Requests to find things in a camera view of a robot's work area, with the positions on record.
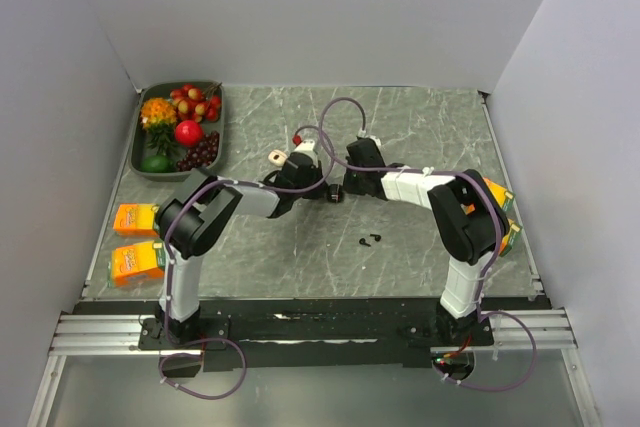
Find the orange juice box upper left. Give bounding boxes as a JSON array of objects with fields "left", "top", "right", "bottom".
[{"left": 113, "top": 203, "right": 158, "bottom": 237}]

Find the black earbud charging case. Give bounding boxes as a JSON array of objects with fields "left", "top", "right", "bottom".
[{"left": 326, "top": 184, "right": 344, "bottom": 203}]

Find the orange juice box upper right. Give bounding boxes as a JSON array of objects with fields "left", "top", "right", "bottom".
[{"left": 484, "top": 178, "right": 515, "bottom": 212}]

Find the orange flower fruit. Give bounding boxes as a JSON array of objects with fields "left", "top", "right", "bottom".
[{"left": 139, "top": 97, "right": 177, "bottom": 130}]

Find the aluminium frame rail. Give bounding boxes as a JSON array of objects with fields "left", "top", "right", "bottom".
[
  {"left": 49, "top": 314, "right": 146, "bottom": 356},
  {"left": 490, "top": 309, "right": 577, "bottom": 350}
]

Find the dark grey fruit tray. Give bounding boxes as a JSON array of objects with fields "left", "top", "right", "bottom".
[{"left": 129, "top": 81, "right": 225, "bottom": 182}]

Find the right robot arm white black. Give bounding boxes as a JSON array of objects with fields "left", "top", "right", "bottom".
[{"left": 344, "top": 138, "right": 509, "bottom": 346}]

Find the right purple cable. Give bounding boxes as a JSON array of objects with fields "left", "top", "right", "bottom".
[{"left": 319, "top": 97, "right": 539, "bottom": 392}]

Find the beige earbud charging case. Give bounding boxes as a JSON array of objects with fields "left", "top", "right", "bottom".
[{"left": 268, "top": 150, "right": 288, "bottom": 168}]

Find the dark grape bunch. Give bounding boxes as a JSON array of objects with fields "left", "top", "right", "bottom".
[{"left": 176, "top": 131, "right": 220, "bottom": 171}]

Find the red apple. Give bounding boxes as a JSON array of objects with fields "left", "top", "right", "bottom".
[{"left": 174, "top": 120, "right": 205, "bottom": 148}]

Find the orange juice box lower left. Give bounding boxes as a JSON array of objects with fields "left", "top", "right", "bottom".
[{"left": 109, "top": 241, "right": 166, "bottom": 287}]

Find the orange juice box lower right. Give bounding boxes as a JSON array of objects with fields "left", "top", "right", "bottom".
[{"left": 499, "top": 219, "right": 522, "bottom": 257}]

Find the red cherry bunch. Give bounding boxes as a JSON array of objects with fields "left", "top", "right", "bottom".
[{"left": 169, "top": 83, "right": 222, "bottom": 123}]

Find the green avocado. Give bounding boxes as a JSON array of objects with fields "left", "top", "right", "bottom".
[{"left": 139, "top": 154, "right": 174, "bottom": 174}]

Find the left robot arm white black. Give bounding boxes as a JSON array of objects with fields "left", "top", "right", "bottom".
[{"left": 154, "top": 151, "right": 328, "bottom": 349}]

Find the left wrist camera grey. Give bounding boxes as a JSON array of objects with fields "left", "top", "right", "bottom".
[{"left": 292, "top": 134, "right": 318, "bottom": 159}]

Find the left aluminium frame rail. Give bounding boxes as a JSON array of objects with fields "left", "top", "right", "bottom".
[{"left": 49, "top": 314, "right": 146, "bottom": 356}]

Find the orange juice box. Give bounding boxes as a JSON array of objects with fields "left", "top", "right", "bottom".
[
  {"left": 499, "top": 219, "right": 522, "bottom": 257},
  {"left": 113, "top": 203, "right": 158, "bottom": 237},
  {"left": 484, "top": 178, "right": 515, "bottom": 212},
  {"left": 109, "top": 241, "right": 166, "bottom": 287}
]

